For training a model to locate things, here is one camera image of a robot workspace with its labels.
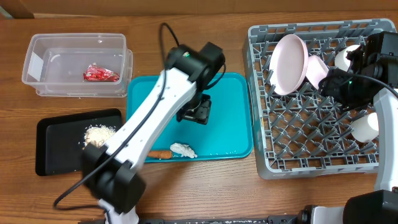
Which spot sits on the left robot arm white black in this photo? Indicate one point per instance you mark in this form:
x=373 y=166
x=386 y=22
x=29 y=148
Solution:
x=111 y=170

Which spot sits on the white tissue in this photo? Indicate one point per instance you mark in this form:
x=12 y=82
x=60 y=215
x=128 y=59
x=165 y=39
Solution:
x=183 y=149

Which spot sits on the clear plastic bin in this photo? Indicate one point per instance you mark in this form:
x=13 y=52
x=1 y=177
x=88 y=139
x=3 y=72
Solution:
x=55 y=64

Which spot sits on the teal serving tray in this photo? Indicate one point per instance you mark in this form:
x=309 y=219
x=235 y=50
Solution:
x=228 y=133

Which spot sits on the grey dishwasher rack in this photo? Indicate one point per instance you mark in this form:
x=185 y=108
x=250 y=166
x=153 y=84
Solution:
x=304 y=134

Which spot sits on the food scraps rice and peanuts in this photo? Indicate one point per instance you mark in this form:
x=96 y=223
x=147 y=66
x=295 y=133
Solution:
x=98 y=135

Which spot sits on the pink plate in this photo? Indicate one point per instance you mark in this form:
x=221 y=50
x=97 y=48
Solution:
x=289 y=63

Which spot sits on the red snack wrapper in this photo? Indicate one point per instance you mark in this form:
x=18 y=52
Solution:
x=95 y=73

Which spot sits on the orange carrot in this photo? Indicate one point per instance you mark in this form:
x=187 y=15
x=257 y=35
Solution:
x=160 y=154

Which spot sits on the black plastic tray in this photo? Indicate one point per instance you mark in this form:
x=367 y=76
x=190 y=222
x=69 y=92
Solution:
x=60 y=140

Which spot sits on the white paper cup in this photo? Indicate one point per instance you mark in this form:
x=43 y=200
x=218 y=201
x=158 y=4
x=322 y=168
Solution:
x=365 y=129

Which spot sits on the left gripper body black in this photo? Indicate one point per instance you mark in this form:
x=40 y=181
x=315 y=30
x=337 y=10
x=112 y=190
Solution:
x=197 y=110

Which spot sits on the pink bowl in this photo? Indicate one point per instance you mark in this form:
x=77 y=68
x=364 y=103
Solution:
x=316 y=70

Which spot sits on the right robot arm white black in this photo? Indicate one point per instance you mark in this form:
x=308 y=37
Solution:
x=371 y=78

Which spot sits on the white bowl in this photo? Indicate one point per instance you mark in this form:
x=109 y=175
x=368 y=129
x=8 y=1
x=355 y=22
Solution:
x=341 y=61

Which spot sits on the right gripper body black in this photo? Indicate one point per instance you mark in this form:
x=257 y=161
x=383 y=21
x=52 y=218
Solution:
x=346 y=92

